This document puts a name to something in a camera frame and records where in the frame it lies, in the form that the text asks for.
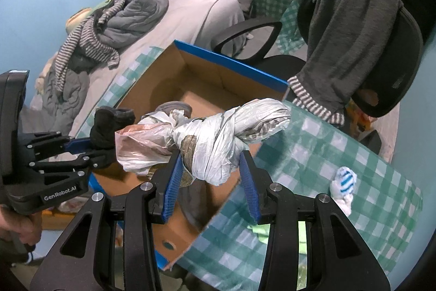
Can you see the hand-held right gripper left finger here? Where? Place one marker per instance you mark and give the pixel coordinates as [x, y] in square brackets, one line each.
[172, 188]

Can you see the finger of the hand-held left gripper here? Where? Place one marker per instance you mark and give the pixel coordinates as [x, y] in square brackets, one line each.
[80, 145]
[85, 163]

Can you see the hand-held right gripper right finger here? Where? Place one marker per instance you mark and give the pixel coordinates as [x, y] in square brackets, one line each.
[250, 188]

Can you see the black sock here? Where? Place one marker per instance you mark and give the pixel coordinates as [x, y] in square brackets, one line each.
[105, 127]

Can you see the knotted white plastic bag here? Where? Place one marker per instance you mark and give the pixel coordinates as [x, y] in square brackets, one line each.
[211, 141]

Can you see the brown long sock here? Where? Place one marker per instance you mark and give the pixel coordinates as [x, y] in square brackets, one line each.
[177, 107]

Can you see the blue cardboard box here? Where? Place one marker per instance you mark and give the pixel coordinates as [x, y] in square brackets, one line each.
[204, 83]

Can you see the person's left hand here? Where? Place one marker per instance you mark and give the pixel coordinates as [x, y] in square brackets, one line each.
[24, 226]

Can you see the light green cloth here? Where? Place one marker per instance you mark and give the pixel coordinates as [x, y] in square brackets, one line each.
[262, 231]

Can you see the green checkered tablecloth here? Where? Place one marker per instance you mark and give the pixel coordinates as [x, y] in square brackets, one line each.
[306, 147]

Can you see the white blue-striped sock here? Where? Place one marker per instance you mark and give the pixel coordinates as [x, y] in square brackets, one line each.
[344, 180]

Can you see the grey white striped garment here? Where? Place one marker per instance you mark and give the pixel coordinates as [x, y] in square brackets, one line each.
[88, 38]

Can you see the yellow green plush pillow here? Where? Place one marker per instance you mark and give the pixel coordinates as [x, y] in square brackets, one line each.
[76, 20]

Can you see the orange plastic bag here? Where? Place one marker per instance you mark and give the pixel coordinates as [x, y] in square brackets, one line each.
[364, 120]

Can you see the grey puffy jacket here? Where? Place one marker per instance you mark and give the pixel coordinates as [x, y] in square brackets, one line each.
[139, 4]

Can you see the bed with white sheet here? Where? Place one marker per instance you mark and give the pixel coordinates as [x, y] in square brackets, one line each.
[197, 15]

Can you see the dark grey cushion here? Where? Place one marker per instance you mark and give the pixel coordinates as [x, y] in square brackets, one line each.
[243, 4]

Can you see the dark grey sweater on chair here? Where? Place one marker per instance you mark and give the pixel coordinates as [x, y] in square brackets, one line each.
[351, 21]

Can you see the black office chair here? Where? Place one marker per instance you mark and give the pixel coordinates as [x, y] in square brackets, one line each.
[405, 49]

